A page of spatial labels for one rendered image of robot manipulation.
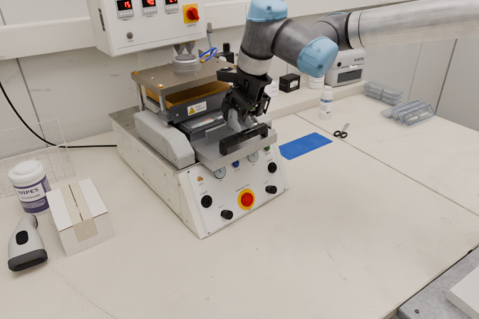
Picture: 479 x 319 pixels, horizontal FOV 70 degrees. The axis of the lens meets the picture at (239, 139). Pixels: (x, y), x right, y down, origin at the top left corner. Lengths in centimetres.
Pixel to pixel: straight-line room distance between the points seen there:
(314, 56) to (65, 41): 96
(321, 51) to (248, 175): 47
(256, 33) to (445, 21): 33
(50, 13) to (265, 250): 106
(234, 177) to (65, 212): 45
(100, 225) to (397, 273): 73
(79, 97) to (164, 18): 55
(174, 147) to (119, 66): 68
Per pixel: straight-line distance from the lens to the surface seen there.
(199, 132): 92
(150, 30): 110
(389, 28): 73
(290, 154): 127
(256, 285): 84
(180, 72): 99
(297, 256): 90
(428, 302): 90
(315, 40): 66
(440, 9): 71
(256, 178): 101
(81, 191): 105
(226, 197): 95
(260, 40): 70
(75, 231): 96
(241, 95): 79
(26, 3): 141
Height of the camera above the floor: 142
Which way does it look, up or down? 30 degrees down
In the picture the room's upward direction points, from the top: 1 degrees counter-clockwise
